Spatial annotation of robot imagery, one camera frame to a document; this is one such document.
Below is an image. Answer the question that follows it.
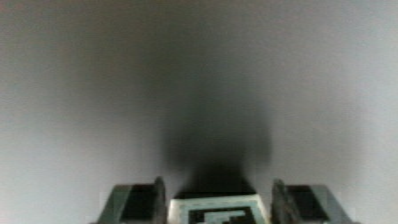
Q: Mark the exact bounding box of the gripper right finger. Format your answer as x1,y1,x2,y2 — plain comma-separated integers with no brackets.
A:
270,179,361,224

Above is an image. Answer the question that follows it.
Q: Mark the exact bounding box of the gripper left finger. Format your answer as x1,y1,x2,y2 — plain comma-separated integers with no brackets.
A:
92,178,167,224

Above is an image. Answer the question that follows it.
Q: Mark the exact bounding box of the white tagged cube nut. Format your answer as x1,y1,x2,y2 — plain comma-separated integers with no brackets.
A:
167,194,270,224

